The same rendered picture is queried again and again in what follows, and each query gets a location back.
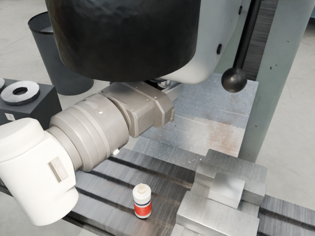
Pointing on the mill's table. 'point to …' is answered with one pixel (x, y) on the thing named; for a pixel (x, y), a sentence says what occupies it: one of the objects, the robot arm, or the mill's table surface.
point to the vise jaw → (214, 217)
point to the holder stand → (27, 101)
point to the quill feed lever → (241, 53)
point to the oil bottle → (142, 200)
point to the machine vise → (259, 172)
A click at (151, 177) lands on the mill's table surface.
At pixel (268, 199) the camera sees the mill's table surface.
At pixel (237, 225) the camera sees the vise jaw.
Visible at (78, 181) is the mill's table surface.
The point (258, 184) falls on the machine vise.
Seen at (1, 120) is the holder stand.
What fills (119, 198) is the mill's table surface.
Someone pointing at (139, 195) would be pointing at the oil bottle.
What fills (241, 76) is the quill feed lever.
